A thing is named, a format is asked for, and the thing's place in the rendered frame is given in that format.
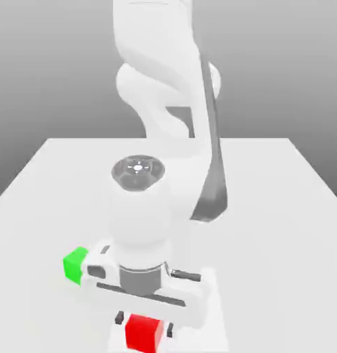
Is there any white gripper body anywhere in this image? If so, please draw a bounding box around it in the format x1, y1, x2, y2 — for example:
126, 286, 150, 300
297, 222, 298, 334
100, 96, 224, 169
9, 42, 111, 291
80, 276, 212, 330

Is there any small red cube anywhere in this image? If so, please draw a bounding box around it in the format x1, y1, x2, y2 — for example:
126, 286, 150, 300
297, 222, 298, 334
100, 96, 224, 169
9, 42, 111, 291
124, 313, 165, 353

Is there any small green cube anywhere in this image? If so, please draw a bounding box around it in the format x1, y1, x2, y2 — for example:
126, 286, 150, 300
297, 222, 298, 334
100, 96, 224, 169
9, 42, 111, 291
62, 245, 90, 287

